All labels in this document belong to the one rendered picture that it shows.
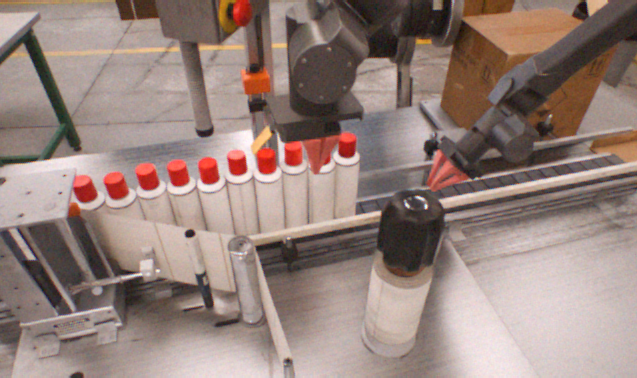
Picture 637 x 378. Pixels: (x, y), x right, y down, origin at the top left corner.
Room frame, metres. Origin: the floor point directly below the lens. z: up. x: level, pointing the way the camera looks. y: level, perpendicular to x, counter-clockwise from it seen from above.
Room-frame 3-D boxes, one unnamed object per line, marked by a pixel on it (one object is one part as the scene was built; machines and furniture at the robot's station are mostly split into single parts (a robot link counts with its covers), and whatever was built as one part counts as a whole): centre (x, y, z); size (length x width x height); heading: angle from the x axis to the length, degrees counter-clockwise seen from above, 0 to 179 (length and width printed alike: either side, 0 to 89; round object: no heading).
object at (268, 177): (0.62, 0.08, 0.98); 0.05 x 0.05 x 0.20
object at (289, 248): (0.55, 0.04, 0.89); 0.03 x 0.03 x 0.12; 15
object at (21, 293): (0.45, 0.41, 1.01); 0.14 x 0.13 x 0.26; 105
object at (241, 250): (0.43, 0.10, 0.97); 0.05 x 0.05 x 0.19
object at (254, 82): (0.68, 0.09, 1.05); 0.10 x 0.04 x 0.33; 15
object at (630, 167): (0.69, -0.27, 0.91); 1.07 x 0.01 x 0.02; 105
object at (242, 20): (0.63, 0.10, 1.33); 0.04 x 0.03 x 0.04; 160
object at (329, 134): (0.45, 0.01, 1.23); 0.07 x 0.07 x 0.09; 16
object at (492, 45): (1.11, -0.56, 0.99); 0.30 x 0.24 x 0.27; 104
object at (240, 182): (0.62, 0.13, 0.98); 0.05 x 0.05 x 0.20
